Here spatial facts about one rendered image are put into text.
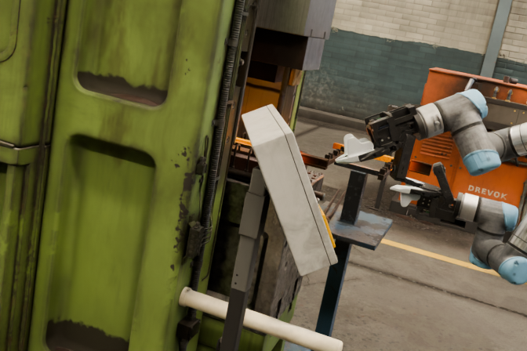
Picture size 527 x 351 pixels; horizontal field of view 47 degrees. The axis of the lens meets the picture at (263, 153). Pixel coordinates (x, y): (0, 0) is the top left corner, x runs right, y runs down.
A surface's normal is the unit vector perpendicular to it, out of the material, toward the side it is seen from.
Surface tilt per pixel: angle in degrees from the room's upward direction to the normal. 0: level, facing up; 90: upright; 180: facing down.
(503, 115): 90
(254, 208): 91
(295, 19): 90
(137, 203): 90
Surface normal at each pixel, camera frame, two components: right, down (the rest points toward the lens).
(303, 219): 0.10, 0.23
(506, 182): -0.33, 0.15
